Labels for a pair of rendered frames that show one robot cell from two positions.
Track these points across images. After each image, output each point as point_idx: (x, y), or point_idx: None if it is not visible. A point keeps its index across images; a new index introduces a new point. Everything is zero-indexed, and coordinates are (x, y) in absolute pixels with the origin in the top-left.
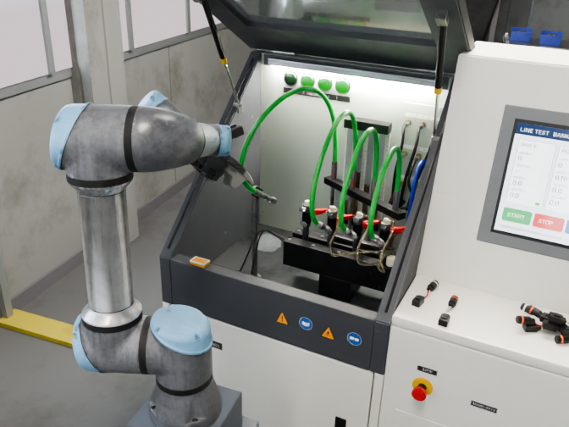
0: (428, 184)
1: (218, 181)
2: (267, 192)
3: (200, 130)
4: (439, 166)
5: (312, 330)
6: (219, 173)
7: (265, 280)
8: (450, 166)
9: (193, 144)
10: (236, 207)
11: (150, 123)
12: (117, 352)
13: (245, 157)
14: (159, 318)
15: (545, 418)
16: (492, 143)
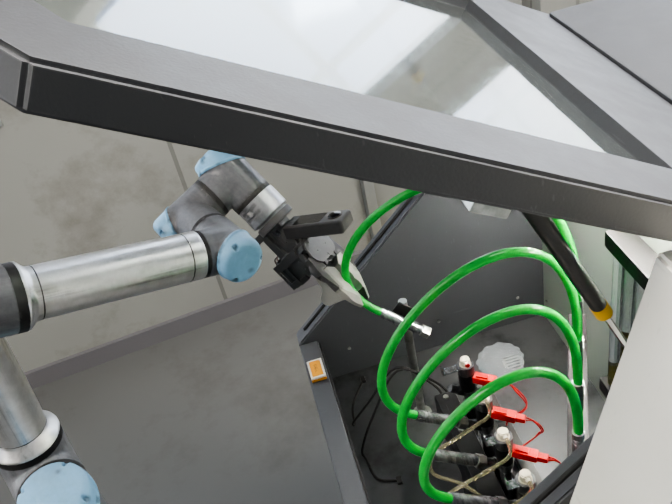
0: (575, 471)
1: (413, 255)
2: (549, 277)
3: (1, 304)
4: (588, 458)
5: None
6: (300, 280)
7: (348, 448)
8: (599, 472)
9: None
10: (470, 290)
11: None
12: (8, 485)
13: (491, 220)
14: (36, 478)
15: None
16: (665, 495)
